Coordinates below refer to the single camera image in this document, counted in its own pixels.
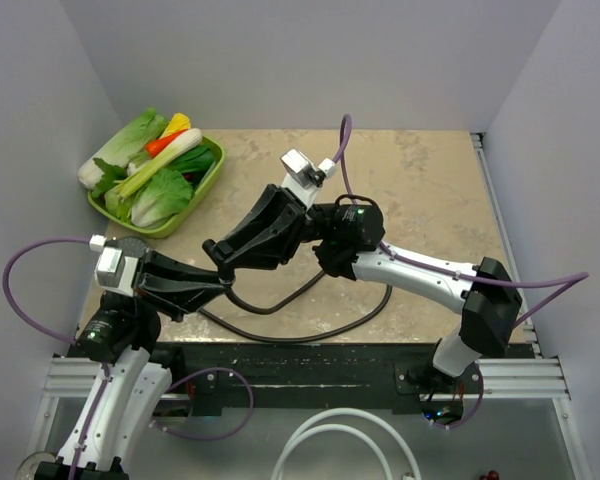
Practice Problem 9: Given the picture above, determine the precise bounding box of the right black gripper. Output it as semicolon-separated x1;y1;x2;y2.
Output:
214;184;339;270

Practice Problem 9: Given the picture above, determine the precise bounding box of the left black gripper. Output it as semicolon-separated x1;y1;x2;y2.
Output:
100;245;232;321

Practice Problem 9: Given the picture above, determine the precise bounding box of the grey shower head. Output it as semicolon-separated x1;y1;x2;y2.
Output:
113;236;149;258

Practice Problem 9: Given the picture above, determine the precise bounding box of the black angle valve fitting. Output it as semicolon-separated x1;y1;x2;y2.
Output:
202;239;235;287

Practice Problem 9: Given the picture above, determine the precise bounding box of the black shower hose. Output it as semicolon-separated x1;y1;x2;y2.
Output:
197;269;394;345

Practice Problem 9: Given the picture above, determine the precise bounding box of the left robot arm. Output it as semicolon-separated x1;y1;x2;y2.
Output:
34;246;226;479

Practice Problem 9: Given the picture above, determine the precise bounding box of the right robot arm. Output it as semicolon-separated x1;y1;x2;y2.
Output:
204;184;521;393

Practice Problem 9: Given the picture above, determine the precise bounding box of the green lettuce toy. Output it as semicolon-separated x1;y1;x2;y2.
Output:
104;169;194;229

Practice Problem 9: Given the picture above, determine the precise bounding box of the green plastic tray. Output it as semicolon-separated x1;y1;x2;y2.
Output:
86;136;226;239

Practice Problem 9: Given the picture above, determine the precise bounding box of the dark green vegetable toy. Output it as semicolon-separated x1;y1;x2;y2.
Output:
167;145;215;175

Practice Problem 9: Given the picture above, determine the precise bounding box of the white leek toy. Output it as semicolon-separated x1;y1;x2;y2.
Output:
113;128;203;198

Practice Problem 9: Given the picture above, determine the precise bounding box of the orange carrot toy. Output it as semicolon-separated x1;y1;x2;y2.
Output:
145;130;184;158

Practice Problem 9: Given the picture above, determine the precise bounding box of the yellow pepper toy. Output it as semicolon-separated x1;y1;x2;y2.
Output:
160;113;191;139

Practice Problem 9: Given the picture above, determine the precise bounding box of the napa cabbage toy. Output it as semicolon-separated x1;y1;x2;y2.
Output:
78;108;168;190

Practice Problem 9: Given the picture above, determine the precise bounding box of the tin can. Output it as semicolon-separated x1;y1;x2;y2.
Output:
14;451;56;480

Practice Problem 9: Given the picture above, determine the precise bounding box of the red small object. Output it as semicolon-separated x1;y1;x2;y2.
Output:
479;470;500;480

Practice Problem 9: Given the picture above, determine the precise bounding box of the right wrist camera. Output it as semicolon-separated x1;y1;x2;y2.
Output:
280;149;337;208

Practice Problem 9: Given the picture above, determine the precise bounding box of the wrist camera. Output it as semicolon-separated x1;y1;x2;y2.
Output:
89;235;140;297
280;149;337;208

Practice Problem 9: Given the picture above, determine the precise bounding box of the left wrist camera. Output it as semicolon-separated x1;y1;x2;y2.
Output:
89;235;140;297

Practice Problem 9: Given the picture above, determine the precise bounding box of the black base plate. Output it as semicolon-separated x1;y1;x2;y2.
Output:
69;342;536;417

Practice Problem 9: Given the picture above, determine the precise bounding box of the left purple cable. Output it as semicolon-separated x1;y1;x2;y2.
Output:
2;236;255;480

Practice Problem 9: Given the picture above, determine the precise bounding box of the white hose loop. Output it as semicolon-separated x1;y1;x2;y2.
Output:
270;408;422;480

